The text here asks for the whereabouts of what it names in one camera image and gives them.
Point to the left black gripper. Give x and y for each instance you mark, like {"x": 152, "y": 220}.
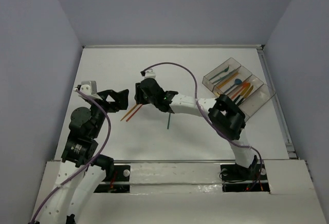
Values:
{"x": 103, "y": 99}

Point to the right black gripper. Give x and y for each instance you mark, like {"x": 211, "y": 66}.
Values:
{"x": 140, "y": 94}

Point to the orange chopstick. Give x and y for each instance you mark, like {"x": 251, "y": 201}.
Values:
{"x": 133, "y": 113}
{"x": 132, "y": 109}

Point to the teal curved spoon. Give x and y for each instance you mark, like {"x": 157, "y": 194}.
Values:
{"x": 225, "y": 70}

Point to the teal fork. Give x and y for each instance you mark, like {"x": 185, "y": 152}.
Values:
{"x": 224, "y": 77}

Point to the blue spoon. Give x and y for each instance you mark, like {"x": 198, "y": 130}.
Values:
{"x": 236, "y": 83}

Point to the yellow knife black handle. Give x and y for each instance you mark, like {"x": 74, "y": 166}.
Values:
{"x": 241, "y": 94}

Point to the orange plastic knife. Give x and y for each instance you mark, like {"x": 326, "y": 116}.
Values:
{"x": 244, "y": 85}

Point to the yellow knife dark handle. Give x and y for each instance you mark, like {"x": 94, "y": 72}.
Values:
{"x": 245, "y": 96}

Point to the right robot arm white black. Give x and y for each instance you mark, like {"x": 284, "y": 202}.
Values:
{"x": 222, "y": 113}

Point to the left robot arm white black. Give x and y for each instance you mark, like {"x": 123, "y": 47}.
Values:
{"x": 83, "y": 167}

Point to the teal chopstick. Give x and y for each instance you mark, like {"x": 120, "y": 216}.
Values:
{"x": 169, "y": 119}

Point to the clear four-compartment utensil organizer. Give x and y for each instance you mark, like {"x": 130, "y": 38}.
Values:
{"x": 260, "y": 95}

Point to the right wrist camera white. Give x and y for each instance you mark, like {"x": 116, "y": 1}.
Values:
{"x": 149, "y": 73}

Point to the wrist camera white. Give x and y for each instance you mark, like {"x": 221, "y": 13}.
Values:
{"x": 89, "y": 88}
{"x": 149, "y": 73}

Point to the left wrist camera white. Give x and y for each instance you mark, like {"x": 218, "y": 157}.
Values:
{"x": 89, "y": 88}

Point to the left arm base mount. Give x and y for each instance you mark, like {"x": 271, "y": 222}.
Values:
{"x": 119, "y": 181}

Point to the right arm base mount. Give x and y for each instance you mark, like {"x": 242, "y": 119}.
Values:
{"x": 233, "y": 181}

